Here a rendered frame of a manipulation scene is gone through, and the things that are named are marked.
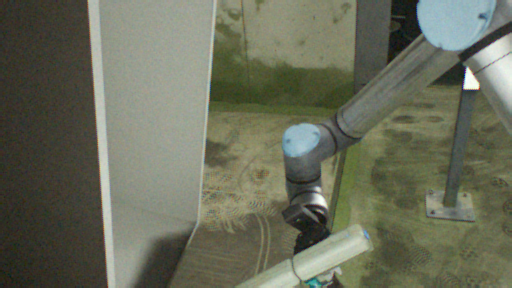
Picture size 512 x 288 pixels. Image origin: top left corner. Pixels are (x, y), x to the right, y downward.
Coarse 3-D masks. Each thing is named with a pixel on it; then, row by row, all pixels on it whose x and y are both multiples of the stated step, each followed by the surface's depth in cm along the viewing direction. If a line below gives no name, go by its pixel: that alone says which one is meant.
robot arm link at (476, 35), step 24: (432, 0) 68; (456, 0) 64; (480, 0) 62; (504, 0) 63; (432, 24) 69; (456, 24) 65; (480, 24) 63; (504, 24) 63; (456, 48) 67; (480, 48) 65; (504, 48) 63; (480, 72) 67; (504, 72) 64; (504, 96) 65; (504, 120) 68
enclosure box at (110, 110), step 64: (0, 0) 60; (64, 0) 58; (128, 0) 121; (192, 0) 117; (0, 64) 65; (64, 64) 63; (128, 64) 130; (192, 64) 126; (0, 128) 71; (64, 128) 69; (128, 128) 142; (192, 128) 137; (0, 192) 79; (64, 192) 76; (128, 192) 156; (192, 192) 150; (0, 256) 88; (64, 256) 84; (128, 256) 141
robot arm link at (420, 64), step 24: (408, 48) 95; (432, 48) 89; (384, 72) 101; (408, 72) 95; (432, 72) 92; (360, 96) 109; (384, 96) 103; (408, 96) 100; (336, 120) 118; (360, 120) 111; (336, 144) 118
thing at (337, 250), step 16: (336, 240) 92; (352, 240) 90; (368, 240) 91; (304, 256) 95; (320, 256) 92; (336, 256) 92; (352, 256) 92; (272, 272) 97; (288, 272) 94; (304, 272) 94; (320, 272) 94
